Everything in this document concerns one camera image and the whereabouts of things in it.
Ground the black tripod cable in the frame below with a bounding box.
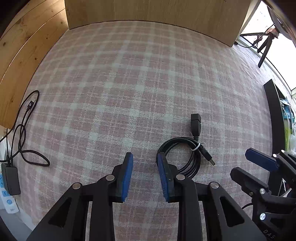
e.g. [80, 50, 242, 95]
[239, 34, 264, 49]

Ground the black usb cable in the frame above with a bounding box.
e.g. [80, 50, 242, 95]
[157, 113, 216, 179]

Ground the thin black cable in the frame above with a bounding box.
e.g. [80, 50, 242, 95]
[0, 90, 51, 167]

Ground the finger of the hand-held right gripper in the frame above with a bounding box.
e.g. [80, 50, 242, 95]
[230, 167, 272, 200]
[245, 148, 296, 184]

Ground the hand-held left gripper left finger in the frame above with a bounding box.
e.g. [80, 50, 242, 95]
[26, 152, 134, 241]

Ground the black tripod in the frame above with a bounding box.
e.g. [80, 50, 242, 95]
[240, 28, 280, 68]

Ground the upright wooden board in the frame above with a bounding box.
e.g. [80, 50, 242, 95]
[65, 0, 251, 48]

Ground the ring light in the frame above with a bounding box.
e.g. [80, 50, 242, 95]
[266, 0, 296, 45]

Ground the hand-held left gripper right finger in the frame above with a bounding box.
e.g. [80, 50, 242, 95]
[157, 153, 269, 241]

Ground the white power strip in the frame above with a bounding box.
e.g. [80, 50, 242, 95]
[0, 174, 19, 214]

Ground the black power adapter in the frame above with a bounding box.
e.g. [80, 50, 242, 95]
[1, 163, 21, 196]

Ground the black storage container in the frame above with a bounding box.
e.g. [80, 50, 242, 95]
[264, 79, 296, 196]

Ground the blue and green packet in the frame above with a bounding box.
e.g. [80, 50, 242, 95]
[280, 98, 296, 151]

